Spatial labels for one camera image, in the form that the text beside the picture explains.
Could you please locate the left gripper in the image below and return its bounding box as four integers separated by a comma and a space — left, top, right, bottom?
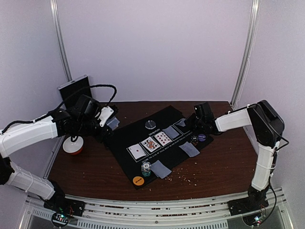
77, 117, 113, 143

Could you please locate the purple small blind button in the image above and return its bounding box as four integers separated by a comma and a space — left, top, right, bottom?
197, 134, 207, 142

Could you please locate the small poker chip stack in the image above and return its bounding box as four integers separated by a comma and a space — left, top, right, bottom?
190, 135, 198, 146

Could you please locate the blue playing card deck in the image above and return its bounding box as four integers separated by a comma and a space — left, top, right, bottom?
106, 117, 120, 130

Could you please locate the dealt playing card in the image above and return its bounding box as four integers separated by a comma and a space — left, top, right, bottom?
179, 142, 191, 153
156, 164, 172, 179
151, 160, 172, 179
185, 144, 200, 157

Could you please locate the face down community card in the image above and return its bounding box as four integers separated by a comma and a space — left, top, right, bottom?
163, 126, 180, 139

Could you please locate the ten of diamonds card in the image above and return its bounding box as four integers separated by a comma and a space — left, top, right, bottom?
154, 132, 172, 146

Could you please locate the clear dealer button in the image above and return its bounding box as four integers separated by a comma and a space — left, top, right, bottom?
145, 120, 156, 130

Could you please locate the queen face card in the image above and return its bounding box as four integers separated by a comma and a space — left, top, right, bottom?
141, 137, 161, 153

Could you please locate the ace of diamonds card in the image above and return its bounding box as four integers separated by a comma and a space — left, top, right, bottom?
127, 144, 146, 159

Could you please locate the multicolour poker chip stack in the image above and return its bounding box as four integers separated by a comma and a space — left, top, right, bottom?
141, 161, 152, 177

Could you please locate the orange big blind button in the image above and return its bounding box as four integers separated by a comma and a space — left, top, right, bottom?
132, 176, 145, 186

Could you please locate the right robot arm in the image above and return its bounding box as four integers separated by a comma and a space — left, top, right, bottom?
197, 100, 285, 211

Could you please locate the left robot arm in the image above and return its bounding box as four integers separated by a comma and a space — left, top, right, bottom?
0, 95, 118, 212

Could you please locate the aluminium poker chip case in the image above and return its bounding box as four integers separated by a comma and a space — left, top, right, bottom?
58, 75, 92, 109

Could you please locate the orange white bowl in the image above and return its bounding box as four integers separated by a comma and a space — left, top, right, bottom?
62, 137, 84, 155

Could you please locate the black poker mat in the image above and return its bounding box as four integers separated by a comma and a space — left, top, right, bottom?
105, 105, 213, 189

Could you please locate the black braided cable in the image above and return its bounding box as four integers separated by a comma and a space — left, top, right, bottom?
47, 83, 118, 113

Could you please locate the aluminium frame post right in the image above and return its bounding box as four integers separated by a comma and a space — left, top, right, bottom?
231, 0, 261, 109

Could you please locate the aluminium frame post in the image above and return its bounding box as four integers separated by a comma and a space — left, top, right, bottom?
231, 0, 261, 109
50, 0, 72, 82

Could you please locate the aluminium frame post left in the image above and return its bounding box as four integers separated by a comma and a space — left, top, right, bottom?
50, 0, 72, 82

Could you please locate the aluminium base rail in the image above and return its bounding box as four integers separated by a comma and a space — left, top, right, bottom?
22, 187, 290, 229

